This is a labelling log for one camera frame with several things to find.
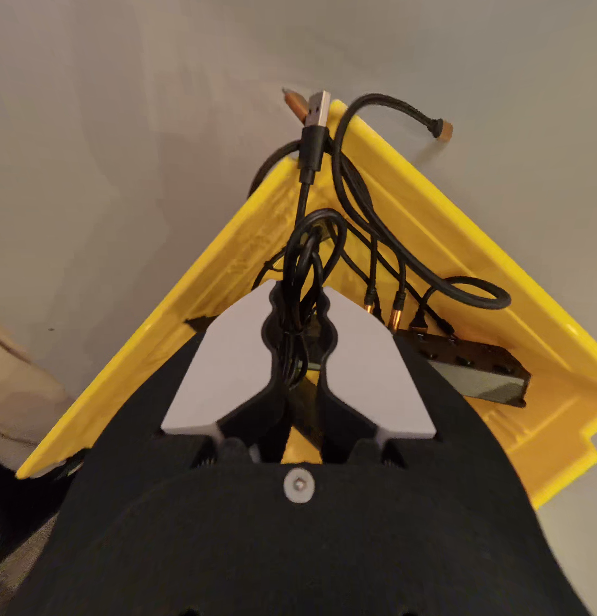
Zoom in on yellow plastic bin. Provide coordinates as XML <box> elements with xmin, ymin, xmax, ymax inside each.
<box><xmin>15</xmin><ymin>98</ymin><xmax>597</xmax><ymax>510</ymax></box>

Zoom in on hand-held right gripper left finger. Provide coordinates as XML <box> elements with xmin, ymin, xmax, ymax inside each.
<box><xmin>161</xmin><ymin>280</ymin><xmax>288</xmax><ymax>464</ymax></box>

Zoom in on person's beige trousers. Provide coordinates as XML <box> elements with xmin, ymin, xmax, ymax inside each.
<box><xmin>0</xmin><ymin>315</ymin><xmax>75</xmax><ymax>475</ymax></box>

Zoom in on long black usb hub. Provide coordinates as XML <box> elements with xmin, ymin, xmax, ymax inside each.
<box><xmin>301</xmin><ymin>318</ymin><xmax>531</xmax><ymax>409</ymax></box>

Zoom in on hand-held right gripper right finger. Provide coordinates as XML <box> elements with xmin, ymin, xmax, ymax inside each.
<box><xmin>318</xmin><ymin>287</ymin><xmax>437</xmax><ymax>464</ymax></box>

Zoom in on thin black usb cable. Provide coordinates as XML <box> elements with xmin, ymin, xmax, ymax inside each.
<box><xmin>252</xmin><ymin>90</ymin><xmax>349</xmax><ymax>390</ymax></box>

